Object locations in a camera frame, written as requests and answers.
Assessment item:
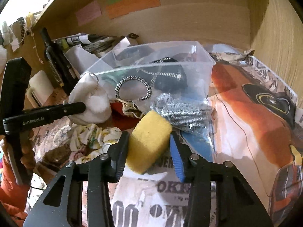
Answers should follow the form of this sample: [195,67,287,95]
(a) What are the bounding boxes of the yellow sponge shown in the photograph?
[126,110,173,174]

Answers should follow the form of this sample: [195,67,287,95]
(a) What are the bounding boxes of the red velvet gold-trimmed pouch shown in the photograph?
[110,102,140,131]

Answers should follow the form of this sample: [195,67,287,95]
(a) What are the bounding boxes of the white face mask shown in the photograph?
[68,72,111,126]

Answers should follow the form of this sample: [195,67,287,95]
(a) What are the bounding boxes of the bagged steel wool scrubbers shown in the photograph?
[150,93,214,138]

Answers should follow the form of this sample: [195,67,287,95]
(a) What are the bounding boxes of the person's left hand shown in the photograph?
[0,130,36,171]

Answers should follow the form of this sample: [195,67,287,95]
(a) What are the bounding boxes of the black umbrella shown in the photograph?
[41,27,79,96]

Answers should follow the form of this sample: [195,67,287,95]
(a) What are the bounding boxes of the white paper sheet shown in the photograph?
[65,46,99,75]

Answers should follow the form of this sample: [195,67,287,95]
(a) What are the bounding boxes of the stack of newspapers and magazines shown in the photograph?
[52,32,140,55]

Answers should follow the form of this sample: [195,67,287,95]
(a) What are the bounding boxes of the pink sticky note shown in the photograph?
[75,0,102,26]

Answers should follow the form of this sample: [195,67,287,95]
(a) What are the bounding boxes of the clear plastic bin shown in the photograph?
[87,41,215,111]

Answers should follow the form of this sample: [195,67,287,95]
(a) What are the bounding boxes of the orange sticky paper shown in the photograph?
[106,0,161,19]

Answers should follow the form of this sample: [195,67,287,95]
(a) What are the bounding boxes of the black white braided cord loop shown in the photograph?
[114,75,153,102]

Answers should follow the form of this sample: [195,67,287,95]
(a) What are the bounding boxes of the black pouch with chain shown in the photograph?
[137,58,187,93]

